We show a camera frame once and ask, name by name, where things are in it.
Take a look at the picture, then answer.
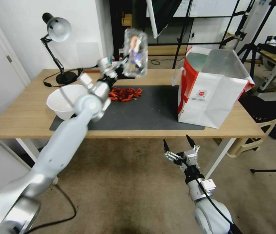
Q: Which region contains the white red paper takeout bag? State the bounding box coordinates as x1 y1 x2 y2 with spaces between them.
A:
172 46 256 129

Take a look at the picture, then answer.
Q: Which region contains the red dried chili pile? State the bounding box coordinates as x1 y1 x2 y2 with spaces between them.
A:
108 87 144 103

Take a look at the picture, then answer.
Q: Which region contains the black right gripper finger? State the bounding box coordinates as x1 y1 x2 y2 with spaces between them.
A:
186 134 201 154
163 139 185 167

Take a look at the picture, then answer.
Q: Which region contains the black floor cable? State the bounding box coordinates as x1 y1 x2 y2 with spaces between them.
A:
29 181 77 233

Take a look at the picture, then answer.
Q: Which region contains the black camera tripod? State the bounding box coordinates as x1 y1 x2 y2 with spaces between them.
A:
235 0 276 78

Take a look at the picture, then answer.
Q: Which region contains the dark grey table mat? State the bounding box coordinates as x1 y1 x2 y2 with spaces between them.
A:
49 85 206 131

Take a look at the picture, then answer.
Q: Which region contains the clear plastic takeout container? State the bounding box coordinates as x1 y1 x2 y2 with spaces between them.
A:
123 28 149 78

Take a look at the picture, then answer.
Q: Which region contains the beige plastic stool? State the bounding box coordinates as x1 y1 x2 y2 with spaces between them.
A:
226 118 276 158

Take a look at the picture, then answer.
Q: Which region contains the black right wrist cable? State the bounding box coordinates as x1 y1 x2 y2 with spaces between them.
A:
195 178 242 234

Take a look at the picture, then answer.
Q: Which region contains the black lamp cable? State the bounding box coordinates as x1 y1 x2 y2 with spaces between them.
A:
43 69 63 88

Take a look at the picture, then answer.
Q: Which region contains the white plastic bowl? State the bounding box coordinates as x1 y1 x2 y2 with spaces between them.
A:
46 84 90 121

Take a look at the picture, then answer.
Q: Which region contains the black tripod leg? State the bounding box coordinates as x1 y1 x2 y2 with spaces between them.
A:
250 168 276 175

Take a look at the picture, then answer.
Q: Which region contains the black desk lamp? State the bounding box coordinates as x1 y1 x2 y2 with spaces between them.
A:
40 12 84 85

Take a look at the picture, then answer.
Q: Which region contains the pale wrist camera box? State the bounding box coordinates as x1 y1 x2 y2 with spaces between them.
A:
184 149 199 167
97 58 112 74

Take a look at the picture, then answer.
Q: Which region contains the black light stand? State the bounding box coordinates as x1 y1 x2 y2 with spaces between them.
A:
172 0 193 70

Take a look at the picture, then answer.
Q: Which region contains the wooden table with white legs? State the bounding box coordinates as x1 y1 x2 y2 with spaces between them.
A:
0 69 267 181

